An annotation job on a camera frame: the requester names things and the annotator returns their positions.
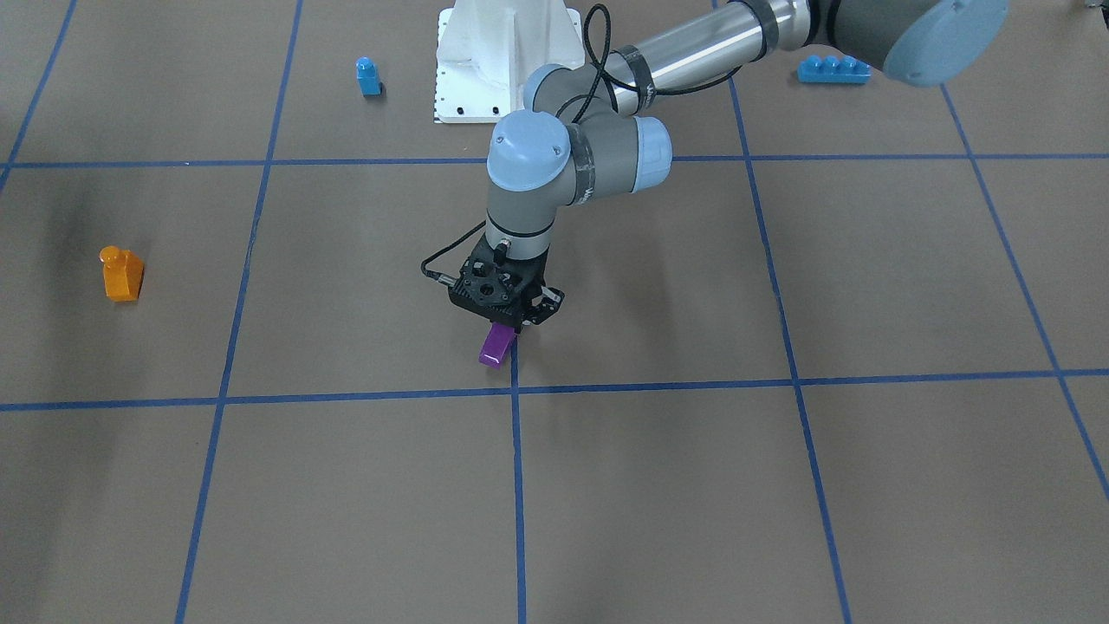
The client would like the long blue toy brick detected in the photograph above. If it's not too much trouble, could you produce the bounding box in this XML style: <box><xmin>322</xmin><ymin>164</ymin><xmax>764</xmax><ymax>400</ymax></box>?
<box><xmin>796</xmin><ymin>55</ymin><xmax>872</xmax><ymax>84</ymax></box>

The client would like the small blue toy block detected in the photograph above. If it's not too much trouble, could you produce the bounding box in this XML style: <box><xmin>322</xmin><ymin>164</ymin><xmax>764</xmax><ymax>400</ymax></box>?
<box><xmin>355</xmin><ymin>57</ymin><xmax>383</xmax><ymax>96</ymax></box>

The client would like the purple trapezoid block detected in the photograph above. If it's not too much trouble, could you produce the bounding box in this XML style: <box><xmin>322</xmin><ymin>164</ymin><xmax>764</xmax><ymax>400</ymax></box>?
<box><xmin>477</xmin><ymin>323</ymin><xmax>518</xmax><ymax>370</ymax></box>

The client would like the orange trapezoid block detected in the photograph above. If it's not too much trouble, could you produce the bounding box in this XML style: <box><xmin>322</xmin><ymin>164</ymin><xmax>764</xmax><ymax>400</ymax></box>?
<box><xmin>99</xmin><ymin>245</ymin><xmax>144</xmax><ymax>301</ymax></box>

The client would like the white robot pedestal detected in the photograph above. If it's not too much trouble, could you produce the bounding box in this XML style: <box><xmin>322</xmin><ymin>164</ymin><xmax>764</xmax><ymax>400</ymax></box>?
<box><xmin>433</xmin><ymin>1</ymin><xmax>586</xmax><ymax>124</ymax></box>

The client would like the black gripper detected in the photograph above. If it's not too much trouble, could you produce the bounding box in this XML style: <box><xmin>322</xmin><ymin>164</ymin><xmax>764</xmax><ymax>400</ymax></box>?
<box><xmin>448</xmin><ymin>244</ymin><xmax>564</xmax><ymax>333</ymax></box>

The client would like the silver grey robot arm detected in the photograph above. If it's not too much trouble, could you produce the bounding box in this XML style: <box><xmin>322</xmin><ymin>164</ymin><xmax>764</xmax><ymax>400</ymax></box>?
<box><xmin>420</xmin><ymin>1</ymin><xmax>1009</xmax><ymax>331</ymax></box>

